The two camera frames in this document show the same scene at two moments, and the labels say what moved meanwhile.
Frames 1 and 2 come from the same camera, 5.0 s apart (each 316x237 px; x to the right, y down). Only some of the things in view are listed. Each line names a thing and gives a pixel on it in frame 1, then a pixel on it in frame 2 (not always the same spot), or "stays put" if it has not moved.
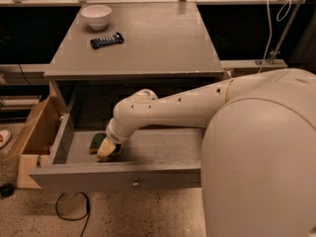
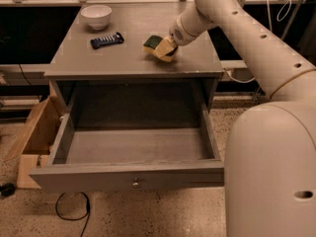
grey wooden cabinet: x=166 y=48 stays put
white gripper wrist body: x=116 y=136 -> x=178 y=36
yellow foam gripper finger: x=117 y=149 -> x=169 y=58
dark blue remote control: x=110 y=39 stays put
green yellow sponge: x=96 y=142 -> x=150 y=44
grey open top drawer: x=151 y=158 stays put
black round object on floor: x=7 y=190 stays put
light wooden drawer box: x=33 y=147 stays put
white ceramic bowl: x=96 y=16 stays put
